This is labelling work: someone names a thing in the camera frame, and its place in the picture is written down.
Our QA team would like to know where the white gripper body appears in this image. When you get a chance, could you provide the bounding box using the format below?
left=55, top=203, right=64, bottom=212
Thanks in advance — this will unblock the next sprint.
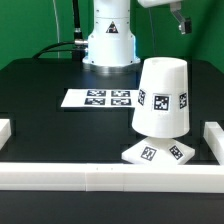
left=137, top=0, right=182, bottom=8

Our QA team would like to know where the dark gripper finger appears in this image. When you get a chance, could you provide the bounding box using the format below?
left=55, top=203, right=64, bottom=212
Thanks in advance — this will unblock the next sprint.
left=170, top=2, right=192, bottom=35

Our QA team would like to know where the white lamp shade cone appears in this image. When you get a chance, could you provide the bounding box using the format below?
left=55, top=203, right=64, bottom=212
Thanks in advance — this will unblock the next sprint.
left=132, top=57, right=190, bottom=138

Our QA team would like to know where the white lamp base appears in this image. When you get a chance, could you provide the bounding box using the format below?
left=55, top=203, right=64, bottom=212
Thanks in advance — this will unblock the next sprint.
left=121, top=137, right=195, bottom=165

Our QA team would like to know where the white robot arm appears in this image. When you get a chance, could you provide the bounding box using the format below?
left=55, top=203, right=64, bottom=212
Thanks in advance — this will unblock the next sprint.
left=82, top=0, right=141, bottom=74

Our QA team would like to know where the white marker tag sheet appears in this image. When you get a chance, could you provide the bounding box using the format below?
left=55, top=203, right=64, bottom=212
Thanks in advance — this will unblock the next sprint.
left=61, top=89, right=138, bottom=108

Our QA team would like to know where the white left border bar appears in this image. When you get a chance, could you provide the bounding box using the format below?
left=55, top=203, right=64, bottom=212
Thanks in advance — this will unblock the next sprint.
left=0, top=119, right=11, bottom=151

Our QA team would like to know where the white front border bar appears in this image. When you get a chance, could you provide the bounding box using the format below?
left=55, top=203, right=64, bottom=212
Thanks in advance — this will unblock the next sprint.
left=0, top=163, right=224, bottom=193

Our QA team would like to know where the black cable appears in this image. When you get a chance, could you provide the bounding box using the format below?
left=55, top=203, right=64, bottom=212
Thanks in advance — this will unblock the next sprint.
left=31, top=0, right=90, bottom=61

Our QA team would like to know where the grey thin cable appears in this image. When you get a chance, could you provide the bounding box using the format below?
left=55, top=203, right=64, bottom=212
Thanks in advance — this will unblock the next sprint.
left=51, top=0, right=62, bottom=60

